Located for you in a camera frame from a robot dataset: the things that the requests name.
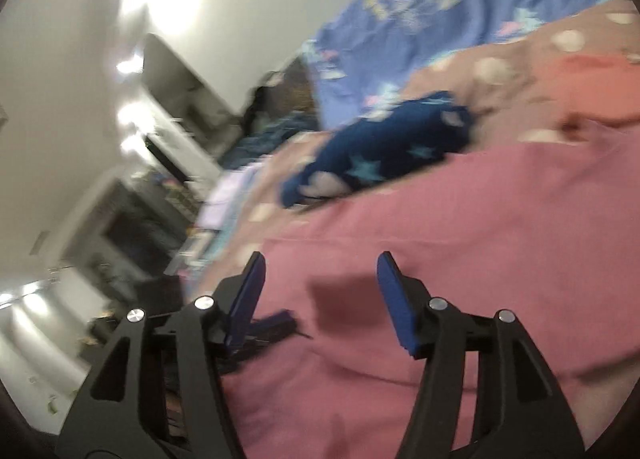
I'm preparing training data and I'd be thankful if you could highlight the coral folded garment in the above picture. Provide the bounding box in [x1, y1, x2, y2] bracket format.
[532, 53, 640, 127]

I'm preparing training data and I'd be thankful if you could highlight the brown polka-dot blanket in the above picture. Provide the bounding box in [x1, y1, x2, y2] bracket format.
[192, 0, 640, 290]

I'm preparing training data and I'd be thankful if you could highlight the wall mirror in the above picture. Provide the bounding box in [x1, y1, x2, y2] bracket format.
[139, 33, 243, 142]

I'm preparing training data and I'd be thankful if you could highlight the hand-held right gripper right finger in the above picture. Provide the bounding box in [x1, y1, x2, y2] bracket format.
[376, 251, 587, 459]

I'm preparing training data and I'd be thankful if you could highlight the navy star-print garment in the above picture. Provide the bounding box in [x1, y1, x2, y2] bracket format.
[280, 90, 476, 207]

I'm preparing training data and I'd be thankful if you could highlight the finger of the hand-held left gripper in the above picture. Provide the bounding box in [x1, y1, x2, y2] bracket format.
[221, 309, 314, 375]

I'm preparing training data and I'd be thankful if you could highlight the white cloth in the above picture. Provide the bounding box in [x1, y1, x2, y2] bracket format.
[196, 163, 268, 231]

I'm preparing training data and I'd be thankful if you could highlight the blue patterned pillow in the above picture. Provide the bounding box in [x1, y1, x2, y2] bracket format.
[300, 0, 626, 132]

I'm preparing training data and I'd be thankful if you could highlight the teal knitted blanket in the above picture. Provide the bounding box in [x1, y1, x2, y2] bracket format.
[222, 111, 321, 172]

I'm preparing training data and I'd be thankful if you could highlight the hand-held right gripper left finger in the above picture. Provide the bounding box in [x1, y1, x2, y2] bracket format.
[55, 251, 267, 459]

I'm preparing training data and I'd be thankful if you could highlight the white vanity table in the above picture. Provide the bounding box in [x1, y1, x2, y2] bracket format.
[119, 103, 223, 187]

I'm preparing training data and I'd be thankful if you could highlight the pink garment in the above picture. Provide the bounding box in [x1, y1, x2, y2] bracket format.
[220, 119, 640, 459]

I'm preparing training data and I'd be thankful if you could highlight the dark cabinet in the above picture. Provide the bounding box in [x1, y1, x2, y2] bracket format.
[62, 178, 203, 322]

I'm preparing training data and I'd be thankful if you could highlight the dark headboard panel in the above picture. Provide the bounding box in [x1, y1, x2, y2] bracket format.
[244, 58, 321, 132]

